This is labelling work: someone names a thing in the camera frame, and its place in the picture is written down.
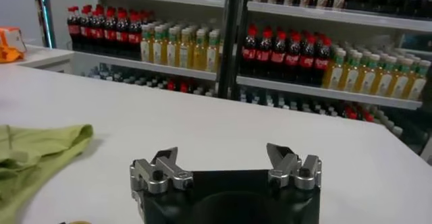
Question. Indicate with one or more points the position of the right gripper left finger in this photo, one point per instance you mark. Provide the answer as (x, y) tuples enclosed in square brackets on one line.
[(162, 174)]

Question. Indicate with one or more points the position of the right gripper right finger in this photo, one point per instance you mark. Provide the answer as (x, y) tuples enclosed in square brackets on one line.
[(293, 171)]

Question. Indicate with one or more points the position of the light green t-shirt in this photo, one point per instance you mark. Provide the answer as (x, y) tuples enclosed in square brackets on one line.
[(33, 151)]

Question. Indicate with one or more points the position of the small red-cap cola bottle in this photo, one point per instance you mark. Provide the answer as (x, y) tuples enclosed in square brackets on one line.
[(184, 87), (171, 85), (352, 114), (369, 116)]

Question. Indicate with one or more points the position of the right beverage shelf rack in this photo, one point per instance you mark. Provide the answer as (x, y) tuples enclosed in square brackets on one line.
[(320, 92)]

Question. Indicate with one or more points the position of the yellow juice bottle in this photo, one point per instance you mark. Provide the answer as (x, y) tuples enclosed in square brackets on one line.
[(351, 79), (367, 82), (334, 77), (146, 50), (199, 58), (212, 60), (383, 84), (418, 88), (185, 56), (172, 54), (158, 51), (400, 87)]

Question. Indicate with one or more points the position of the white side table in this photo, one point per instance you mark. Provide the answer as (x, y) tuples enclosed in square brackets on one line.
[(47, 55)]

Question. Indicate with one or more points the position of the clear box with orange lid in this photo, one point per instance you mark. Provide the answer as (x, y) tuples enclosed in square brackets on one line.
[(15, 38)]

